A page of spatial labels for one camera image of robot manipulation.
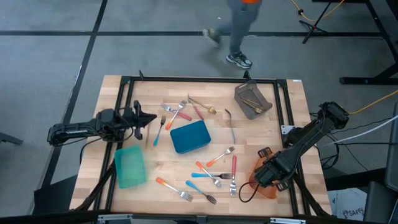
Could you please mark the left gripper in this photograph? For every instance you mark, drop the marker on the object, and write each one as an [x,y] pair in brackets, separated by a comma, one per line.
[132,118]

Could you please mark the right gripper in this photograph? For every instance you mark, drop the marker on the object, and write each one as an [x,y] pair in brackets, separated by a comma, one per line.
[275,169]

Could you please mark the blue plastic bin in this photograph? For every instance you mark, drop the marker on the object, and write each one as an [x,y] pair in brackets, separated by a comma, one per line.
[189,137]

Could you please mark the teal plastic bin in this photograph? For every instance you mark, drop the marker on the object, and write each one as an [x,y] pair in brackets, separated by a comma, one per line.
[130,168]

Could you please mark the translucent gray plastic bin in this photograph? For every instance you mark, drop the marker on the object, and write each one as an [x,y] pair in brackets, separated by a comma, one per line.
[241,93]

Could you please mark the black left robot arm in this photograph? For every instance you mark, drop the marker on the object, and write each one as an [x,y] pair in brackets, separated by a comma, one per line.
[77,129]

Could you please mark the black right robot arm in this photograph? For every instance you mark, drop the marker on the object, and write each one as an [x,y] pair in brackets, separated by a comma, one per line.
[311,133]

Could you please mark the orange plastic bin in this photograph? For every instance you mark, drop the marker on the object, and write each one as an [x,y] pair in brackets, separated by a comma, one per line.
[268,193]

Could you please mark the white printed cardboard box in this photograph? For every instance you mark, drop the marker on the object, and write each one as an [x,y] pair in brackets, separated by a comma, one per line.
[348,205]

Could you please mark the person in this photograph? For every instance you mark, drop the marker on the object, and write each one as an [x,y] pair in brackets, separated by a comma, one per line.
[241,25]

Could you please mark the dark floor stand foot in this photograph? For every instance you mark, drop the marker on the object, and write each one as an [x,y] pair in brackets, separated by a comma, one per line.
[11,138]

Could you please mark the black tripod stand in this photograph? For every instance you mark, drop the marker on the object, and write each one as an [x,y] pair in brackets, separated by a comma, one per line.
[312,27]

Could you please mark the silver corner bracket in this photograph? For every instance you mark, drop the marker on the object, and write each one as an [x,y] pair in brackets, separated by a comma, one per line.
[115,217]
[287,221]

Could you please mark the white arm base bracket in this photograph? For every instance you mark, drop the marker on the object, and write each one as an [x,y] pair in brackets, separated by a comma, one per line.
[287,129]

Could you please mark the black aluminium table frame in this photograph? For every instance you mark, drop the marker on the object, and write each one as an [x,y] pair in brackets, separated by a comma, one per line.
[202,79]

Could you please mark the black desk frame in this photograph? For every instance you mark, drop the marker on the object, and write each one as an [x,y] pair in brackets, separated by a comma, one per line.
[367,81]

